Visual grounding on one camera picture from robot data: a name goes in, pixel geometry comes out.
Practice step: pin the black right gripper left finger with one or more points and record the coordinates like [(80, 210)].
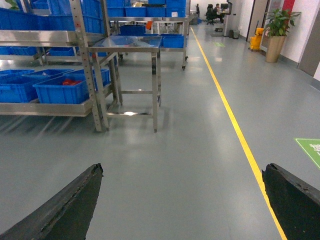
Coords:
[(65, 216)]

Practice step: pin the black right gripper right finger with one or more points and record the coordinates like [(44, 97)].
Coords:
[(296, 203)]

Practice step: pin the blue bin with red bags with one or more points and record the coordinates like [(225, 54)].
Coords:
[(51, 91)]

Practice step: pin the red bubble wrap bags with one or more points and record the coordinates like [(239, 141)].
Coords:
[(70, 82)]

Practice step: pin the yellow mop bucket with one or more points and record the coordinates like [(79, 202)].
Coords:
[(255, 41)]

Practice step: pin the stainless steel side table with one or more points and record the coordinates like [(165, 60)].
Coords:
[(150, 82)]

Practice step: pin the potted green plant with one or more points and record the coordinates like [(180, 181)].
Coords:
[(280, 20)]

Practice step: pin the far wheeled steel rack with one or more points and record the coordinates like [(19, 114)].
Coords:
[(166, 18)]

